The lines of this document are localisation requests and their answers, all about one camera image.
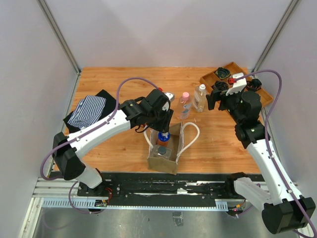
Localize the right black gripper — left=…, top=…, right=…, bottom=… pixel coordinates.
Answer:
left=206, top=86, right=243, bottom=124

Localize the wooden divided tray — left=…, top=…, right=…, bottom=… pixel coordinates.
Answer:
left=199, top=62, right=273, bottom=107

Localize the white cap clear bottle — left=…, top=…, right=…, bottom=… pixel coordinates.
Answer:
left=192, top=84, right=207, bottom=113

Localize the pink cap clear bottle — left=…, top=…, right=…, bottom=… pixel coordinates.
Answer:
left=177, top=92, right=191, bottom=120

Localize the black garment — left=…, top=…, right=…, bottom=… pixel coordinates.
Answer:
left=63, top=90, right=116, bottom=133

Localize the blue striped shirt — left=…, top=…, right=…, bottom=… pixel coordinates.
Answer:
left=67, top=95, right=106, bottom=129

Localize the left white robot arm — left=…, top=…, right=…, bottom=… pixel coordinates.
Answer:
left=53, top=89, right=175, bottom=196

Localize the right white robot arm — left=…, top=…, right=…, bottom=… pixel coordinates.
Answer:
left=206, top=89, right=316, bottom=234

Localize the canvas burlap tote bag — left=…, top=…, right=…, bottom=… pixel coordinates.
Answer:
left=143, top=122, right=200, bottom=175

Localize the rolled black dotted tie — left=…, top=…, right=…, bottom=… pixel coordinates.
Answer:
left=212, top=80, right=229, bottom=91

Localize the rolled dark blue tie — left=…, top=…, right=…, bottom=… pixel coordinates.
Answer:
left=215, top=67, right=231, bottom=80

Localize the grey cap square bottle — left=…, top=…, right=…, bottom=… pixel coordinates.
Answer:
left=150, top=145, right=172, bottom=160

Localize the rolled black orange tie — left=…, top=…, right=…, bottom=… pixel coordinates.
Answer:
left=246, top=78, right=262, bottom=92

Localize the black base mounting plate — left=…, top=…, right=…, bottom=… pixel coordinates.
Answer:
left=77, top=171, right=265, bottom=206

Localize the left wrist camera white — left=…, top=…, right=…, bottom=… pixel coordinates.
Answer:
left=158, top=87, right=175, bottom=111

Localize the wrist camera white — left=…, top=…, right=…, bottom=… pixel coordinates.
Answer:
left=158, top=87, right=175, bottom=111
left=226, top=72, right=247, bottom=96

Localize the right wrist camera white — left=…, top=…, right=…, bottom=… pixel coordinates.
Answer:
left=226, top=72, right=247, bottom=96

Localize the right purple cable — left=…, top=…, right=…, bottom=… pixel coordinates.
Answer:
left=227, top=69, right=317, bottom=238

